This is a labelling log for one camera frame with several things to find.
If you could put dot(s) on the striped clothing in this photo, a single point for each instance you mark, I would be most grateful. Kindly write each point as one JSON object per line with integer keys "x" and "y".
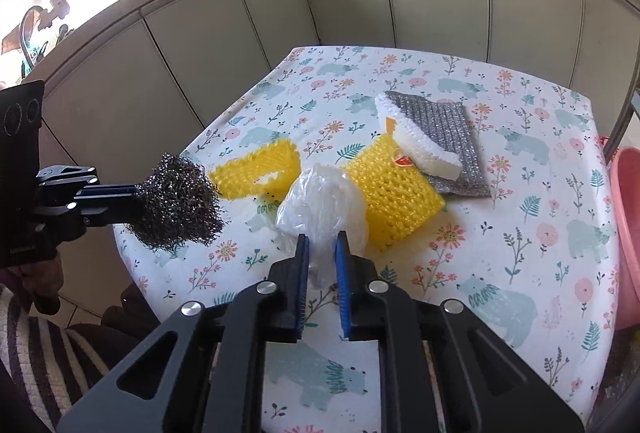
{"x": 45, "y": 353}

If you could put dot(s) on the floral bear tablecloth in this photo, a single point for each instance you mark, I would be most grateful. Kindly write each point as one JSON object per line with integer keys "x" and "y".
{"x": 500, "y": 238}

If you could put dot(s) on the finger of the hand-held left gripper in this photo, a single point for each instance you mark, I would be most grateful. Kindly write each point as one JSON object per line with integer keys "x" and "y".
{"x": 107, "y": 213}
{"x": 115, "y": 190}

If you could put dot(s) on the yellow mesh sponge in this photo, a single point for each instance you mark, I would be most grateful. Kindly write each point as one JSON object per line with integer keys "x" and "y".
{"x": 395, "y": 198}
{"x": 280, "y": 158}

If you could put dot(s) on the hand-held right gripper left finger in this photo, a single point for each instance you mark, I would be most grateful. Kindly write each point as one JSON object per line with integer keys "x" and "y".
{"x": 301, "y": 283}

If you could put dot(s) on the pink plastic basin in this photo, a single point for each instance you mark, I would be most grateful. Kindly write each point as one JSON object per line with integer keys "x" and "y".
{"x": 627, "y": 233}

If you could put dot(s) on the metal faucet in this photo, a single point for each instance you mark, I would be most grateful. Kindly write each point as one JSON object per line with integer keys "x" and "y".
{"x": 30, "y": 25}

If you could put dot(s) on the steel wool scourer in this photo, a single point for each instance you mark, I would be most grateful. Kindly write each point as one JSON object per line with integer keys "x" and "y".
{"x": 175, "y": 208}

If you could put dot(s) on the kitchen counter with grey cabinets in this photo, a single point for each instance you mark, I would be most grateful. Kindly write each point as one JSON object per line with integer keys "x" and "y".
{"x": 200, "y": 38}

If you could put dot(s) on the silver white scouring sponge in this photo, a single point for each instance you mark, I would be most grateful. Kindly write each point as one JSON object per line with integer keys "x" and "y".
{"x": 440, "y": 133}

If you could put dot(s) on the person's left hand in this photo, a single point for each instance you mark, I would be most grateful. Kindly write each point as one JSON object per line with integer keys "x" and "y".
{"x": 45, "y": 283}

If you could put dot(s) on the clear plastic bag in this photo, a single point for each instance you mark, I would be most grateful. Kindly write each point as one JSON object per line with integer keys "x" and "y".
{"x": 320, "y": 198}

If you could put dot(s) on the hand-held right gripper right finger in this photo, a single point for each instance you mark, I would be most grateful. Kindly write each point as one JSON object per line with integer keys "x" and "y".
{"x": 342, "y": 283}

